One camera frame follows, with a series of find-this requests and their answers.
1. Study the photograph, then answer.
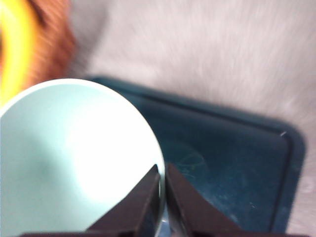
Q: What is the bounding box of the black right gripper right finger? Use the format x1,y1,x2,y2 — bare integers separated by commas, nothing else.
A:
166,162,244,237

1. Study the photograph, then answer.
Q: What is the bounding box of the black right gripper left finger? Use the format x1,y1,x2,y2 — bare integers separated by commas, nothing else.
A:
86,164,161,237

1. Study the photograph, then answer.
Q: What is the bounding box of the teal ribbed bowl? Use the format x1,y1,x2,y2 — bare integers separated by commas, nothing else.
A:
0,78,165,237

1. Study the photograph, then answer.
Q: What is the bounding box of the dark teal rectangular tray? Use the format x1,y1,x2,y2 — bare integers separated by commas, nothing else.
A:
83,75,307,237

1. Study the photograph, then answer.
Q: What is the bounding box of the brown wicker basket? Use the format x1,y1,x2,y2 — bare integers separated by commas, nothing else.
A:
23,0,78,86

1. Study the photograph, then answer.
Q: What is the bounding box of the yellow banana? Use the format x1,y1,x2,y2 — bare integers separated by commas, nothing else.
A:
0,0,38,106

